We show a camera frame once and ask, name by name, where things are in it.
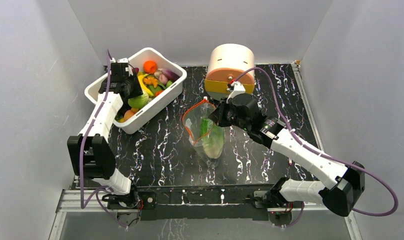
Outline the green toy cabbage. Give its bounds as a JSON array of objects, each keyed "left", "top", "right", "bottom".
[{"left": 200, "top": 118, "right": 225, "bottom": 159}]

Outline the clear zip top bag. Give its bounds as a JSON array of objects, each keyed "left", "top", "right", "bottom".
[{"left": 182, "top": 96, "right": 225, "bottom": 169}]

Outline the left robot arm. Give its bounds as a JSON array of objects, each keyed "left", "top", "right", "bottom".
[{"left": 67, "top": 58, "right": 143, "bottom": 208}]

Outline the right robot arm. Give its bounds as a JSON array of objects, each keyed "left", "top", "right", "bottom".
[{"left": 208, "top": 93, "right": 365, "bottom": 217}]

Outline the white plastic bin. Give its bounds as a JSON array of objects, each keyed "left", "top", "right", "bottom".
[{"left": 80, "top": 47, "right": 187, "bottom": 139}]

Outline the toy peach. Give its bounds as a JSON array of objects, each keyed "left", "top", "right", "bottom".
[{"left": 123, "top": 109, "right": 135, "bottom": 122}]

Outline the orange toy tangerine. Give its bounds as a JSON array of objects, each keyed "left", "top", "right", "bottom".
[{"left": 143, "top": 60, "right": 158, "bottom": 74}]

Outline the toy garlic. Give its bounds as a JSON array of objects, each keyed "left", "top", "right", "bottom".
[{"left": 153, "top": 70, "right": 169, "bottom": 85}]

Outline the purple toy onion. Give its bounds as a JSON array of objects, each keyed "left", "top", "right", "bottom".
[{"left": 161, "top": 68, "right": 180, "bottom": 82}]

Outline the round drawer cabinet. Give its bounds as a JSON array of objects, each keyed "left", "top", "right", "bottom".
[{"left": 204, "top": 43, "right": 255, "bottom": 101}]

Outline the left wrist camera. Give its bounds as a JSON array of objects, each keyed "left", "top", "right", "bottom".
[{"left": 109, "top": 57, "right": 129, "bottom": 66}]

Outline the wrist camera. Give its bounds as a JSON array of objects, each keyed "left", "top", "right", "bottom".
[
  {"left": 109, "top": 57, "right": 129, "bottom": 66},
  {"left": 226, "top": 80, "right": 246, "bottom": 103}
]

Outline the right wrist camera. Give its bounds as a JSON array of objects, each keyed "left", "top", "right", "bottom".
[{"left": 226, "top": 80, "right": 246, "bottom": 103}]

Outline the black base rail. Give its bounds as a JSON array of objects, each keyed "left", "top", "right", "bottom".
[{"left": 99, "top": 183, "right": 306, "bottom": 222}]

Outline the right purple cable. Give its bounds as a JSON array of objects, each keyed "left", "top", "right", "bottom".
[{"left": 233, "top": 67, "right": 399, "bottom": 218}]

